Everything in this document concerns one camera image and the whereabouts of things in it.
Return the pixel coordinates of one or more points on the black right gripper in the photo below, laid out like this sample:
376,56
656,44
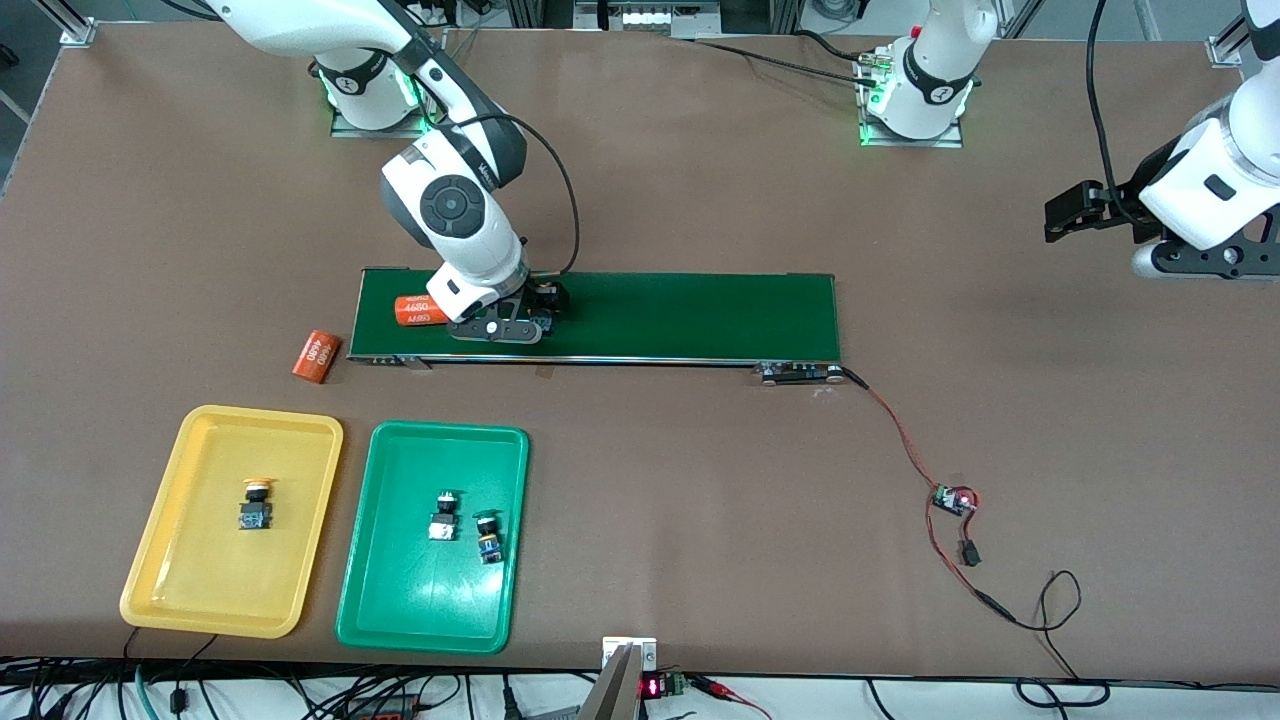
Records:
547,296

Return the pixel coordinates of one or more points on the aluminium left arm base plate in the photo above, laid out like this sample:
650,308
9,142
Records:
910,142

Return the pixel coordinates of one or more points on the green conveyor belt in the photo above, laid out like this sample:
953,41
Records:
700,315

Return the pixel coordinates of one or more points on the yellow plastic tray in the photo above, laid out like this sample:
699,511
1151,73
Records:
200,580

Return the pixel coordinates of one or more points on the aluminium right arm base plate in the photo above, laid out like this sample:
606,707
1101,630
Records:
345,132

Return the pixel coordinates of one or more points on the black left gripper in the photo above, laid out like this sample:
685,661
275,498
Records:
1128,208

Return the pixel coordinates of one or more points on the green push button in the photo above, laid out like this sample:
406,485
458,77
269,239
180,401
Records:
442,517
488,537

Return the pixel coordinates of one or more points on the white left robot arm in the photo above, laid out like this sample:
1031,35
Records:
1215,180

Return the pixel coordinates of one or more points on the small controller circuit board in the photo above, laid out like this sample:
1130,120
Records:
953,499

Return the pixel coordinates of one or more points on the white metal bracket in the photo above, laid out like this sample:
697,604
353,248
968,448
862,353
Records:
645,650

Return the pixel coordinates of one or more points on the red LED display module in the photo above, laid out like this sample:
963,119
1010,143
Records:
660,686

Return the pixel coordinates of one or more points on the aluminium frame post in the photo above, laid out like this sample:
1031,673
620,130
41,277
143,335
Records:
520,10
785,12

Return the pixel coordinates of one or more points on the orange 4680 cylinder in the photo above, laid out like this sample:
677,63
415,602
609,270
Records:
418,310
316,357

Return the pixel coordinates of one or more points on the aluminium frame profile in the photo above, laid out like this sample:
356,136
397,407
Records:
78,30
1225,50

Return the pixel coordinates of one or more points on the green plastic tray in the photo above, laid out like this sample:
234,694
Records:
400,600

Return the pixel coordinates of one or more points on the grey metal pole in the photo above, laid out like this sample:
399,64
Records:
610,695

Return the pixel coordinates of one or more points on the black inline connector lead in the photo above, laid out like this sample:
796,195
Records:
969,553

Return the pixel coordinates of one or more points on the red alligator clip lead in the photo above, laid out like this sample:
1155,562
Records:
730,692

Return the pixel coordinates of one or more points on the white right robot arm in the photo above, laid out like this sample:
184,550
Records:
455,215

